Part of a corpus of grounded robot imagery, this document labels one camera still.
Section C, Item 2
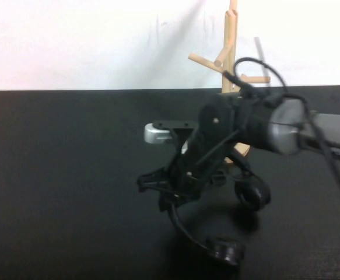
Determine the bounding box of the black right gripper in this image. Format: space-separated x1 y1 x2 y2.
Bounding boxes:
136 128 235 212

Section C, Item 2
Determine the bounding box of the black over-ear headphones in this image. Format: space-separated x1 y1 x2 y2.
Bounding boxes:
169 157 271 266

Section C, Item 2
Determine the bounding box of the light wooden branch stand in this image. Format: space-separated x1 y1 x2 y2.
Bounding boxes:
188 0 271 166

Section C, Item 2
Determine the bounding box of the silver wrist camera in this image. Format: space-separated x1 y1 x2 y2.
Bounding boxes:
143 122 174 145

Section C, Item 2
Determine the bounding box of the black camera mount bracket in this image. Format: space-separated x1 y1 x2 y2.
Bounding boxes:
153 120 198 160

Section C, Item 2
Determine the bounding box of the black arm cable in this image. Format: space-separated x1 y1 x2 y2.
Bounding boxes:
223 57 340 231

